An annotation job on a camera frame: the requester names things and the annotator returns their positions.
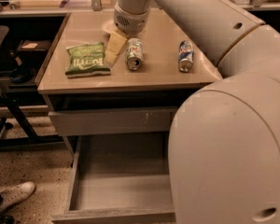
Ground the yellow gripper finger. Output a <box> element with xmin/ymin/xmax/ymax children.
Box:
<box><xmin>105</xmin><ymin>49</ymin><xmax>119</xmax><ymax>68</ymax></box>
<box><xmin>107</xmin><ymin>30</ymin><xmax>128</xmax><ymax>54</ymax></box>

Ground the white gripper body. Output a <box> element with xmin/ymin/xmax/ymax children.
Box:
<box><xmin>114</xmin><ymin>1</ymin><xmax>150</xmax><ymax>35</ymax></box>

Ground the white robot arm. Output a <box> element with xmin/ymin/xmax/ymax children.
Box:
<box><xmin>114</xmin><ymin>0</ymin><xmax>280</xmax><ymax>224</ymax></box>

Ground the grey drawer cabinet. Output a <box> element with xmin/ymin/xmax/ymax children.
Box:
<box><xmin>38</xmin><ymin>8</ymin><xmax>222</xmax><ymax>154</ymax></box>

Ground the blue pepsi can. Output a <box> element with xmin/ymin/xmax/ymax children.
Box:
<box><xmin>178</xmin><ymin>40</ymin><xmax>193</xmax><ymax>73</ymax></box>

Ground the grey top drawer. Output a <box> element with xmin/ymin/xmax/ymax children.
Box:
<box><xmin>49</xmin><ymin>106</ymin><xmax>176</xmax><ymax>136</ymax></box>

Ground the open grey middle drawer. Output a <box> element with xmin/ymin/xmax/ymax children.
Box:
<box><xmin>52</xmin><ymin>133</ymin><xmax>175</xmax><ymax>224</ymax></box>

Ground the white paper bowl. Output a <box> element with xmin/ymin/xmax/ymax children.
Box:
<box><xmin>102</xmin><ymin>20</ymin><xmax>116</xmax><ymax>35</ymax></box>

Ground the green chip bag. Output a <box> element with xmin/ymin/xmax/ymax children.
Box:
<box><xmin>65</xmin><ymin>43</ymin><xmax>111</xmax><ymax>78</ymax></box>

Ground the black box on shelf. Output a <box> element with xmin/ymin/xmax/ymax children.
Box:
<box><xmin>17</xmin><ymin>40</ymin><xmax>51</xmax><ymax>59</ymax></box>

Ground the black office chair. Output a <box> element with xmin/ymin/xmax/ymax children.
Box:
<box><xmin>0</xmin><ymin>25</ymin><xmax>39</xmax><ymax>147</ymax></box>

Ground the white sneaker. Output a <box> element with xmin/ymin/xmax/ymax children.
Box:
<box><xmin>0</xmin><ymin>182</ymin><xmax>36</xmax><ymax>215</ymax></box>

